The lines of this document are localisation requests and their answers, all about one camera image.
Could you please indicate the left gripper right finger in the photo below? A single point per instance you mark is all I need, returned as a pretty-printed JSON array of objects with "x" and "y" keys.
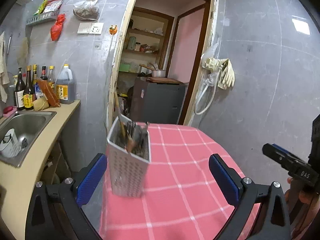
[{"x": 272, "y": 220}]

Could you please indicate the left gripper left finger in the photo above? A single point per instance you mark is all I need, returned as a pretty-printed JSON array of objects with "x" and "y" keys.
[{"x": 55, "y": 211}]

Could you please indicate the white perforated utensil holder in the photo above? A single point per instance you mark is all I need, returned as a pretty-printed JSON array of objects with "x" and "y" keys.
[{"x": 128, "y": 164}]

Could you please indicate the wire handled tool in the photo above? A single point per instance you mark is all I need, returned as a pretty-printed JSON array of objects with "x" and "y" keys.
[{"x": 141, "y": 134}]

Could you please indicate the steel fork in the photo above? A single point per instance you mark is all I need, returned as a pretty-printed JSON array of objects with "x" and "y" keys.
[{"x": 130, "y": 131}]

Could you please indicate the wooden chopsticks pair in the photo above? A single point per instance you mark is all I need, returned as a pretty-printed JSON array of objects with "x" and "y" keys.
[{"x": 117, "y": 107}]

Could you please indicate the person's right hand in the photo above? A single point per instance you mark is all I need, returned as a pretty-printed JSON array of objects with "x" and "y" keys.
[{"x": 306, "y": 205}]

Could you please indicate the white mug in sink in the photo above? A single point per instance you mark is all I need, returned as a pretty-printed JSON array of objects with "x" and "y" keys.
[{"x": 10, "y": 145}]

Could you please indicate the pink checkered tablecloth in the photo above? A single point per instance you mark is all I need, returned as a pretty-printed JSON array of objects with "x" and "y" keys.
[{"x": 181, "y": 199}]

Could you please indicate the steel sink basin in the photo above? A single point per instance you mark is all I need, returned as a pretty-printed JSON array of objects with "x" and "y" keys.
[{"x": 28, "y": 125}]

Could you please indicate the cream rubber gloves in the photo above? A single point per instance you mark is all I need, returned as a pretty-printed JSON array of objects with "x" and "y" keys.
[{"x": 224, "y": 70}]

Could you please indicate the dark soy sauce bottle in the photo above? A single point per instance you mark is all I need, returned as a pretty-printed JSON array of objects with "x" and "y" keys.
[{"x": 19, "y": 90}]

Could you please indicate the large oil jug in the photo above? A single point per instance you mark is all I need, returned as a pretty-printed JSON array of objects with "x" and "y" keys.
[{"x": 65, "y": 85}]

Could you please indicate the beige hanging towel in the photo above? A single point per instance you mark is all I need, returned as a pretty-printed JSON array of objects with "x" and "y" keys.
[{"x": 3, "y": 69}]

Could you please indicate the dark grey cabinet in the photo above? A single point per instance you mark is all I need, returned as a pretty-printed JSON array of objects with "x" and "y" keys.
[{"x": 156, "y": 103}]

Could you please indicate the green box on shelf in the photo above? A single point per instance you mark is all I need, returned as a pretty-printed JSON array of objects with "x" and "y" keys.
[{"x": 124, "y": 67}]

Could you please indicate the metal pot on cabinet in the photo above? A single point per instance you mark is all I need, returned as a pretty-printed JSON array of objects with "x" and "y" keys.
[{"x": 155, "y": 73}]

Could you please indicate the red plastic bag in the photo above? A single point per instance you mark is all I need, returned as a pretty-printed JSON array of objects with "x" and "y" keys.
[{"x": 57, "y": 28}]

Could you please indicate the clear bag of dried goods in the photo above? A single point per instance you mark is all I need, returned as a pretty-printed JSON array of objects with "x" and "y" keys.
[{"x": 86, "y": 10}]

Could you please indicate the white wall socket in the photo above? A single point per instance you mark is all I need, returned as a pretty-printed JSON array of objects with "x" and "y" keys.
[{"x": 90, "y": 28}]

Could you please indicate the grey wall shelf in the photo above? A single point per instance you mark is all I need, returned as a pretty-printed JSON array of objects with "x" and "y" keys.
[{"x": 42, "y": 18}]

